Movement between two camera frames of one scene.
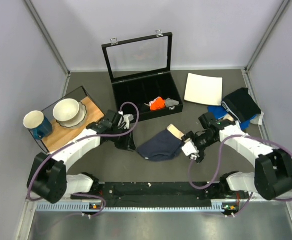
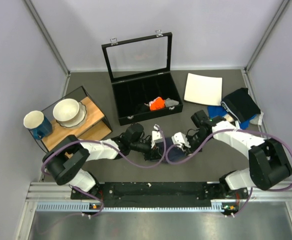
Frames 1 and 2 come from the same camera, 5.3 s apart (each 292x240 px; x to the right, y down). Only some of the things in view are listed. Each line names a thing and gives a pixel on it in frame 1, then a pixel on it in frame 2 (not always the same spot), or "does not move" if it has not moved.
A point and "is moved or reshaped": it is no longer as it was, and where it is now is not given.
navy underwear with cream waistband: (164, 146) is moved or reshaped
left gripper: (128, 144) → (152, 154)
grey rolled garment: (170, 102) does not move
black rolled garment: (144, 108) does not move
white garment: (258, 119) does not move
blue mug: (36, 121) does not move
